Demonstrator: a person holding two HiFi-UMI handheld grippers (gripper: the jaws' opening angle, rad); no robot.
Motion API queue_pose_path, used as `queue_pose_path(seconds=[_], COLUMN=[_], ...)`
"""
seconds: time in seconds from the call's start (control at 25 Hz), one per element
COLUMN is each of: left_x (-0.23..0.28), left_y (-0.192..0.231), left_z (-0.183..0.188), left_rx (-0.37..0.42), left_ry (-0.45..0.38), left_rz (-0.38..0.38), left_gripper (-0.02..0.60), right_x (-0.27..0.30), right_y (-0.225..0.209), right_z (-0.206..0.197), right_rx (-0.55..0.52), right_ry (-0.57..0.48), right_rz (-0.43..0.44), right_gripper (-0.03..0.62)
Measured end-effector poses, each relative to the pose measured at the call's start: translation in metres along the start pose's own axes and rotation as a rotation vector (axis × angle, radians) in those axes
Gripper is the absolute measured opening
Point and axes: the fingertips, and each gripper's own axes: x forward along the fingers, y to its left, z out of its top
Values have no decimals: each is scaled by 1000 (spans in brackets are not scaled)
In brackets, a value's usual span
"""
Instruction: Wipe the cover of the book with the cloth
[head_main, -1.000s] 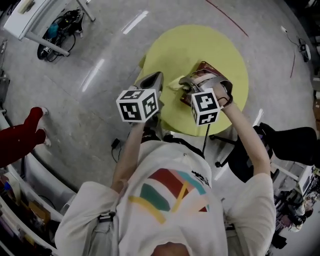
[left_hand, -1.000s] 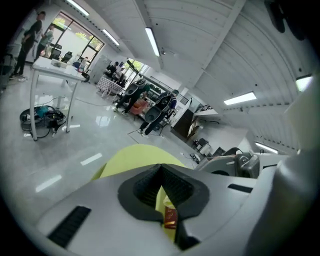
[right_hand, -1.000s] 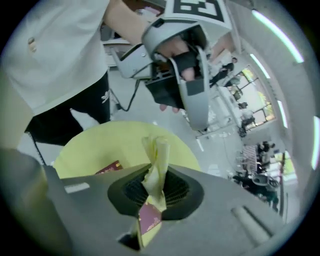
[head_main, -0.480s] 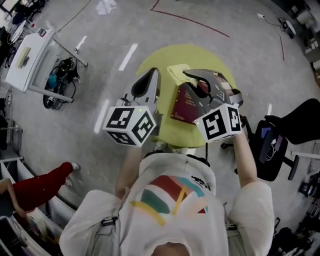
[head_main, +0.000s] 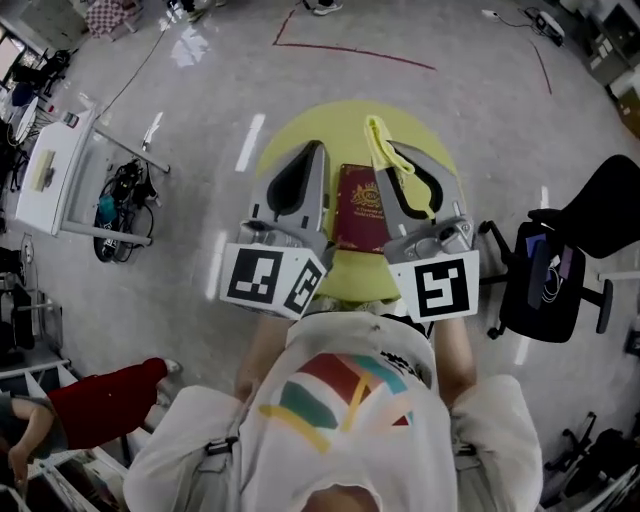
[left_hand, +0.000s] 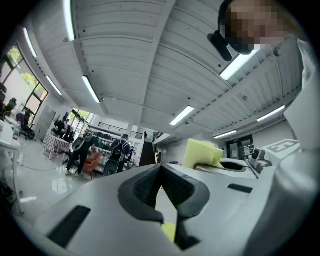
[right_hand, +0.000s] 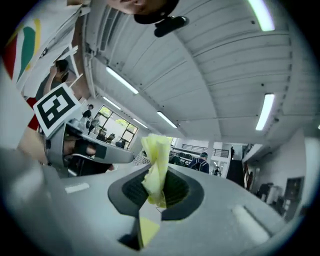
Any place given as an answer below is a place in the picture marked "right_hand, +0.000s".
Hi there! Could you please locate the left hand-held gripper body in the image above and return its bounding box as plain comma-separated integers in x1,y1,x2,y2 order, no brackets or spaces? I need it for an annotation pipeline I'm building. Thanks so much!
32,82,81,178

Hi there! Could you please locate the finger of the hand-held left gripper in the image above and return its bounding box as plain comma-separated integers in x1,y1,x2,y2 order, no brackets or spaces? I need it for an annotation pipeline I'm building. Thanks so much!
64,144,135,165
65,122,135,158

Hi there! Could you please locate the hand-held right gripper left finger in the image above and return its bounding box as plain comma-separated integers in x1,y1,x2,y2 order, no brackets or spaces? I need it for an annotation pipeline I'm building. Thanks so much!
0,147,152,256

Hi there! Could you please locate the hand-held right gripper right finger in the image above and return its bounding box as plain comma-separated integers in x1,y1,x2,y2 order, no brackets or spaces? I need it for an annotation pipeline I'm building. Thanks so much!
143,164,305,256

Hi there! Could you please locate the yellow cloth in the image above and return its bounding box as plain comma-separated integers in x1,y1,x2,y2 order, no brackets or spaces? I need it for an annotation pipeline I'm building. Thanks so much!
140,133,173,209

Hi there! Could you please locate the person's left forearm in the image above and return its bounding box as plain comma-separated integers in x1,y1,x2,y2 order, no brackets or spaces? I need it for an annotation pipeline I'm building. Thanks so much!
16,128,49,165

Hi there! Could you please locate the large window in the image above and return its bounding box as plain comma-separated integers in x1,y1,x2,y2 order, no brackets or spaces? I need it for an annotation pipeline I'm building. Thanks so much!
96,104,139,150

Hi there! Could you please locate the checkered cloth table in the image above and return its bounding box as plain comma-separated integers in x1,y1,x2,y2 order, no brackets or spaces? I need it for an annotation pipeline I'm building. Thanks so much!
133,152,151,166

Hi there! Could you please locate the ceiling strip light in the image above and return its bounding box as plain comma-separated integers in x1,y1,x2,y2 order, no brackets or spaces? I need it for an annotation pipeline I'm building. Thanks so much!
106,66,139,95
156,111,178,129
102,96,122,111
247,0,276,32
255,93,275,131
132,117,149,129

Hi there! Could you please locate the dark staircase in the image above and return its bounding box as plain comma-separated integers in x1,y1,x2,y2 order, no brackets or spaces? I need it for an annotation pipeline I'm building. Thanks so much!
226,143,253,191

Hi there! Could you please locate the metal rack of black seats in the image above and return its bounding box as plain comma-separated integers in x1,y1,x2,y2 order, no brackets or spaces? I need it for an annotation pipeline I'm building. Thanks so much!
169,147,201,167

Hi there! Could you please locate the round yellow-green table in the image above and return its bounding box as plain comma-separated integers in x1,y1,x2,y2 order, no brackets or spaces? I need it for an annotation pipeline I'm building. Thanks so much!
138,216,161,248

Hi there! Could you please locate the white printed T-shirt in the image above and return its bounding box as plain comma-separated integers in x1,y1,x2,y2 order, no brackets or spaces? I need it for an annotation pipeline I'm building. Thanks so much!
0,0,91,97

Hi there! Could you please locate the grey cabinet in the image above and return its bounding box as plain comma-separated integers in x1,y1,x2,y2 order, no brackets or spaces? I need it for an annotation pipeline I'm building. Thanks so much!
284,176,305,208

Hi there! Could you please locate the ceiling air vent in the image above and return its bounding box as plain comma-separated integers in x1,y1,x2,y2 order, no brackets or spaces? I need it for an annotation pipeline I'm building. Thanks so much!
98,4,118,52

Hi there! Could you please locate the person's head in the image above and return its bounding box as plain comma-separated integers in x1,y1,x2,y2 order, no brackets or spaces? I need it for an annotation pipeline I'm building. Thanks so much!
107,0,180,16

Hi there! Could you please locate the white shelving frame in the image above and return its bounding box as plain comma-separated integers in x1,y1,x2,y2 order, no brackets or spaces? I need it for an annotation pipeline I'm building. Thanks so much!
66,44,84,88

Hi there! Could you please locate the black head camera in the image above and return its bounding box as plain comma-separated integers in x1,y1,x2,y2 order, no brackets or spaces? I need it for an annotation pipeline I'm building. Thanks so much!
153,16,190,38

